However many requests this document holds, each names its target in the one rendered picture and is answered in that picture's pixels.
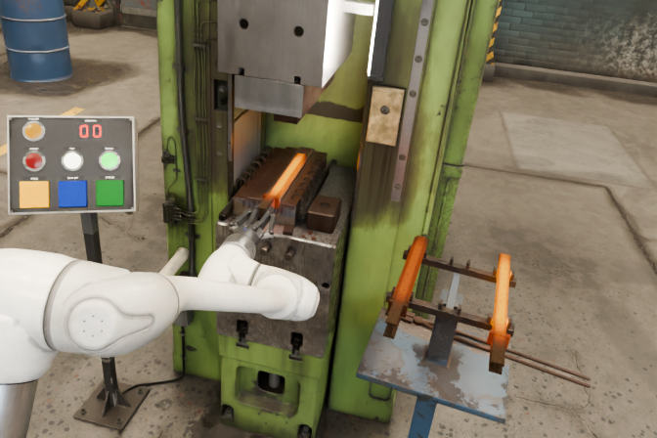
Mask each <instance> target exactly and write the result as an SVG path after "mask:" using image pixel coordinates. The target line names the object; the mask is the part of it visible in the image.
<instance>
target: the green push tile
mask: <svg viewBox="0 0 657 438"><path fill-rule="evenodd" d="M96 204H97V206H123V205H124V181H123V180H97V181H96Z"/></svg>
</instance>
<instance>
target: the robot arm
mask: <svg viewBox="0 0 657 438"><path fill-rule="evenodd" d="M258 205H259V204H258ZM258 205H257V206H254V209H253V210H251V209H250V208H248V209H247V210H246V211H245V212H244V213H243V214H242V215H241V216H240V217H239V218H237V219H236V220H235V221H233V222H231V223H229V231H230V232H233V234H232V235H229V236H228V237H227V238H226V239H225V241H224V242H223V243H222V245H221V246H220V247H219V249H218V250H216V251H215V252H213V253H212V254H211V255H210V257H209V258H208V259H207V260H206V262H205V263H204V265H203V267H202V268H201V270H200V272H199V275H198V277H197V278H193V277H180V276H166V275H162V274H159V273H152V272H149V273H143V272H134V273H130V272H129V271H128V270H126V269H121V268H116V267H112V266H108V265H103V264H99V263H95V262H90V261H85V260H80V259H75V258H71V257H68V256H65V255H62V254H58V253H51V252H44V251H37V250H28V249H17V248H3V249H0V438H26V437H27V432H28V428H29V423H30V418H31V413H32V408H33V404H34V399H35V394H36V389H37V384H38V379H39V378H40V377H42V376H43V375H44V374H45V372H46V371H47V370H48V369H50V367H51V366H52V364H53V361H54V359H55V358H56V356H57V355H58V353H59V351H60V352H67V353H77V354H84V355H87V356H92V357H99V358H108V357H115V356H120V355H124V354H127V353H129V352H132V351H134V350H137V349H139V348H141V347H143V346H145V345H147V344H149V343H150V342H152V341H154V340H155V339H157V338H158V337H160V336H161V335H162V334H163V333H164V332H165V331H166V330H167V329H168V328H169V327H170V326H171V325H172V324H173V323H174V321H175V320H176V318H177V317H178V315H179V314H180V312H181V311H185V310H204V311H223V312H242V313H261V314H262V315H263V316H265V317H267V318H270V319H280V320H291V321H306V320H308V319H309V318H311V317H313V316H314V315H315V312H316V310H317V307H318V304H319V300H320V294H319V292H318V289H317V288H316V287H315V286H314V285H313V284H312V283H311V282H310V281H308V280H307V279H305V278H303V277H301V276H299V275H296V274H294V273H291V272H289V271H286V270H283V269H280V268H276V267H273V266H267V265H263V264H260V263H258V262H256V261H254V260H253V259H254V257H255V255H256V248H257V247H258V245H259V243H260V242H261V241H263V240H264V239H266V238H269V240H273V239H274V227H275V223H276V214H275V213H274V207H275V199H273V201H272V202H271V204H270V205H269V206H268V208H267V209H266V210H265V214H264V216H263V217H262V218H261V219H260V221H259V222H257V223H256V224H255V225H254V223H255V221H256V219H257V217H259V214H260V209H258V208H257V207H258ZM269 221H270V223H269V226H268V230H267V231H266V233H265V234H264V233H263V231H262V230H263V229H264V227H265V226H266V225H267V223H268V222H269ZM244 223H245V224H244Z"/></svg>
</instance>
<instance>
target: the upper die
mask: <svg viewBox="0 0 657 438"><path fill-rule="evenodd" d="M300 80H301V77H300V78H299V79H298V80H297V81H296V82H295V83H288V82H282V81H276V80H270V79H263V78H257V77H250V76H244V71H243V72H242V73H241V74H235V108H240V109H246V110H257V111H263V112H268V113H274V114H280V115H286V116H292V117H298V118H302V117H303V116H304V115H305V113H306V112H307V111H308V110H309V109H310V107H311V106H313V105H314V104H315V102H316V101H317V100H318V99H319V97H320V96H321V95H322V94H323V93H324V91H325V90H326V89H327V88H328V87H329V85H330V84H331V83H332V81H333V80H334V74H333V76H332V77H331V78H330V79H329V80H328V82H327V83H326V84H325V85H324V86H323V87H322V88H320V87H314V86H307V85H301V84H300Z"/></svg>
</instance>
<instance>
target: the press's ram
mask: <svg viewBox="0 0 657 438"><path fill-rule="evenodd" d="M374 8H375V3H372V2H364V1H357V0H217V23H218V71H219V72H226V73H231V74H241V73H242V72H243V71H244V76H250V77H257V78H263V79H270V80H276V81H282V82H288V83H295V82H296V81H297V80H298V79H299V78H300V77H301V80H300V84H301V85H307V86H314V87H320V88H322V87H323V86H324V85H325V84H326V83H327V82H328V80H329V79H330V78H331V77H332V76H333V74H334V73H335V72H336V71H337V70H338V69H339V67H340V66H341V65H342V64H343V63H344V61H345V60H346V59H347V58H348V57H349V56H350V54H351V52H352V43H353V33H354V24H355V16H356V14H360V15H367V16H372V15H373V14H374Z"/></svg>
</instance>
